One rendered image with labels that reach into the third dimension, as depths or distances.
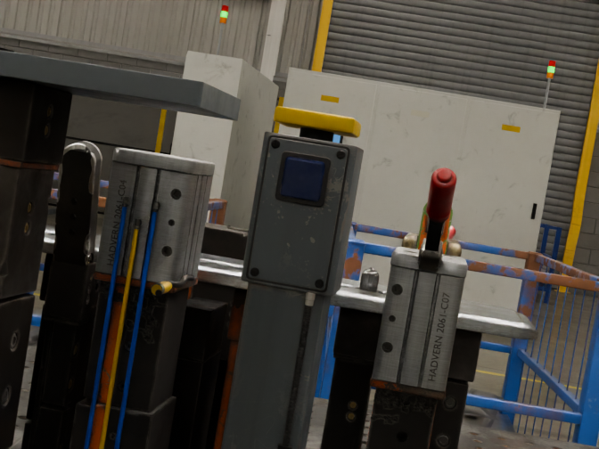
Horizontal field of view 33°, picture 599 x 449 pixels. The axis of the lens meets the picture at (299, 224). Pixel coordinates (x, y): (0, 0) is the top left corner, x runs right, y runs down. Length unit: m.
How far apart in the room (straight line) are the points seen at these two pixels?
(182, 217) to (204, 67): 8.17
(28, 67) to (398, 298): 0.37
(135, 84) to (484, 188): 8.35
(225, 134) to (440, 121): 1.90
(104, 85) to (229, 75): 8.29
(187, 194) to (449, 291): 0.25
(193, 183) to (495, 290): 8.21
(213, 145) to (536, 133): 2.83
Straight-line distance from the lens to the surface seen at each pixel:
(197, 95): 0.72
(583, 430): 3.04
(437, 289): 0.90
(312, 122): 0.74
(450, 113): 9.01
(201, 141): 9.03
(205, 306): 1.12
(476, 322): 1.01
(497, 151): 9.05
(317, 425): 1.73
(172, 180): 0.92
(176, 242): 0.92
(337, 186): 0.74
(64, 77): 0.75
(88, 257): 1.03
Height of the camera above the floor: 1.12
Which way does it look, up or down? 3 degrees down
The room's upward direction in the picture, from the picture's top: 9 degrees clockwise
